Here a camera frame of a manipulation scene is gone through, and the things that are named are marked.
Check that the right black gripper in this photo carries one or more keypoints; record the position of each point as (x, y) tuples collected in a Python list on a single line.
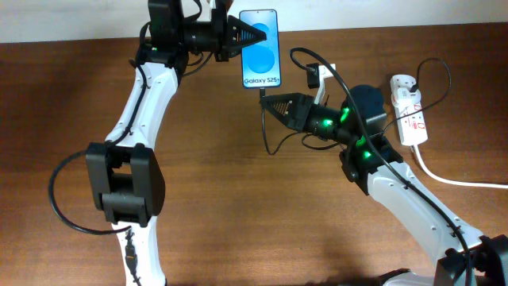
[(303, 115)]

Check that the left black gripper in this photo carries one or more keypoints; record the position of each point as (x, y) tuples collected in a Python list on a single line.
[(225, 36)]

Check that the blue screen smartphone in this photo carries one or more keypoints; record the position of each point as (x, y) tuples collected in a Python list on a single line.
[(261, 61)]

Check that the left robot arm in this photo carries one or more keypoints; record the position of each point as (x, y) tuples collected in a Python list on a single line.
[(126, 181)]

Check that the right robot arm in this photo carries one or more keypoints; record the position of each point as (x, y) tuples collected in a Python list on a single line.
[(461, 254)]

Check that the white USB charger plug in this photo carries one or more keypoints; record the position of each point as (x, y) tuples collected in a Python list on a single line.
[(402, 97)]

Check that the white power strip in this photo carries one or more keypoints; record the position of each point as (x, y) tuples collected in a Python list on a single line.
[(410, 120)]

